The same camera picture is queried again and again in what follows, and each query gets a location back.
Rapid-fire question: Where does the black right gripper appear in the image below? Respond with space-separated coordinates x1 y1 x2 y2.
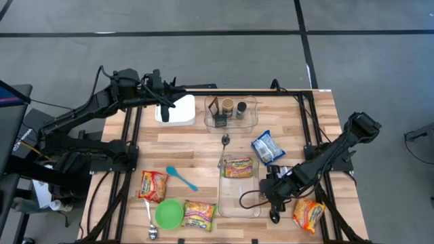
260 165 303 214

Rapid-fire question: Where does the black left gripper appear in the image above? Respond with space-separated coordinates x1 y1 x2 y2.
134 69 186 123

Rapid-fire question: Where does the red and white ramen packet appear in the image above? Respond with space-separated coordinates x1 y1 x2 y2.
271 165 294 179

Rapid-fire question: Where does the orange red ramen packet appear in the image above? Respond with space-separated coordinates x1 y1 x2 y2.
138 170 170 204
292 196 326 235

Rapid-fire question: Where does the lime chili shrimp ramen packet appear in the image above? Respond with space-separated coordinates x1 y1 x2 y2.
222 157 254 179
180 199 217 232

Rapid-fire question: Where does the brown spice packet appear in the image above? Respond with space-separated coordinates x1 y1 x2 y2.
207 96 220 119

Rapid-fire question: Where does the black spice tin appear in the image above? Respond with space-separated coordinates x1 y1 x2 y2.
214 113 228 129

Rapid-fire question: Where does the brown-lid spice jar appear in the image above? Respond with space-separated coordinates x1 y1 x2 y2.
221 98 235 118

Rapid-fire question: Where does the black-lid spice jar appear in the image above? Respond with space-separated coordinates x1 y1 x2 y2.
235 101 248 120

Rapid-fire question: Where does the white plastic bin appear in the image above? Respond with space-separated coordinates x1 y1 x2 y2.
155 94 197 127

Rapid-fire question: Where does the large clear plastic bin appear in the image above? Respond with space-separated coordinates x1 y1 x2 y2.
217 154 262 219

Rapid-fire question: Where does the blue ramen packet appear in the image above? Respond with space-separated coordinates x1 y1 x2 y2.
250 129 287 167

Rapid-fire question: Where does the small clear plastic bin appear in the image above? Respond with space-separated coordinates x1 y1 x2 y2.
203 94 259 134

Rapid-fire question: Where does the silver metal spoon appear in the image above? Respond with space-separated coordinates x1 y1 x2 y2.
216 134 231 169
144 199 159 241

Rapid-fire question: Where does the teal plastic spoon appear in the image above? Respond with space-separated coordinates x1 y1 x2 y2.
165 165 199 192

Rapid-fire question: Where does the green plastic bowl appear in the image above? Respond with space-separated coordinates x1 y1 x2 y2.
155 199 185 230

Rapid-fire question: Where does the black computer case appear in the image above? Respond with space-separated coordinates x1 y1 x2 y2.
12 108 57 160

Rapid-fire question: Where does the white plastic bottle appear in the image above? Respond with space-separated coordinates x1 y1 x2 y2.
49 199 74 213

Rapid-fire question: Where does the black stand leg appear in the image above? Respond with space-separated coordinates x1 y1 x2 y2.
403 121 434 157

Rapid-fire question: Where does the black monitor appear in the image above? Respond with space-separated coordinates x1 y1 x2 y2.
0 80 34 177

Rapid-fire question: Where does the white box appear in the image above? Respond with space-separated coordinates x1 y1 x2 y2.
32 179 54 209

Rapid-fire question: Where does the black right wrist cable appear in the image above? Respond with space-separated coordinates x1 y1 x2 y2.
239 189 272 210

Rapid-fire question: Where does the black aluminium rig frame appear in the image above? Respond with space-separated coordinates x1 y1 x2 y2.
79 77 374 244

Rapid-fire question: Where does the thin black cable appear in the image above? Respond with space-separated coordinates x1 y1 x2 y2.
29 98 74 112

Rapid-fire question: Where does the yellow cable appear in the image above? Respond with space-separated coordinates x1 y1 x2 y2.
20 140 52 161

